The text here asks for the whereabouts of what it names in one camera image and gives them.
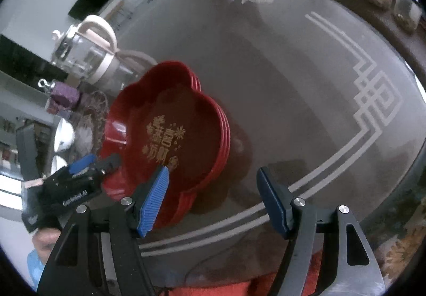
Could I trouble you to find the white bowl blue flowers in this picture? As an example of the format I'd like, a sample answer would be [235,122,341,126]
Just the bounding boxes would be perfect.
[53,118,75,153]

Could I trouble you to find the purple glass jar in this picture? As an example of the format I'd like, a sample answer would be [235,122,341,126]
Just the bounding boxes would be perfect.
[38,79,82,113]

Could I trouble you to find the person's left forearm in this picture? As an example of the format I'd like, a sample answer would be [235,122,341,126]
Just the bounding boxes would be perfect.
[27,228,62,283]

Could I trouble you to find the red flower-shaped plate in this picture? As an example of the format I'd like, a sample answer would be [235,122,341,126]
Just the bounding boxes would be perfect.
[146,71,232,230]
[140,66,227,221]
[99,61,223,213]

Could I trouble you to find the white ribbed bowl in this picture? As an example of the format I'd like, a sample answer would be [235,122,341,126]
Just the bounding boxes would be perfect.
[51,154,67,173]

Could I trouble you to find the dark tall cabinet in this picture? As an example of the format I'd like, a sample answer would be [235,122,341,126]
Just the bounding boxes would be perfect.
[0,34,69,83]

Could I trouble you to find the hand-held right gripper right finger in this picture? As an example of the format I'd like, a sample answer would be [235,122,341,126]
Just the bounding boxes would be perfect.
[256,166,388,296]

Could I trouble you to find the floral patterned cushion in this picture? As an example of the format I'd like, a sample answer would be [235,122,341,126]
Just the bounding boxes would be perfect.
[373,216,426,283]

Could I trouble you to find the orange fleece garment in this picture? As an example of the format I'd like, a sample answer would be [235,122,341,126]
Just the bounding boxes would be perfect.
[163,276,320,296]

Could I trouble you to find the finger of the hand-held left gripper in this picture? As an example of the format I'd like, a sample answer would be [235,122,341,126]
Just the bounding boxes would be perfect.
[64,153,98,178]
[85,153,122,183]

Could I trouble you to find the glass electric kettle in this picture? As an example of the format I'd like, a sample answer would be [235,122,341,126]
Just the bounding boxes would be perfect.
[50,14,134,87]

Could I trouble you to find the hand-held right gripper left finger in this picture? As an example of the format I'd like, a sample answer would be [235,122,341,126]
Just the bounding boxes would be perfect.
[36,165,171,296]

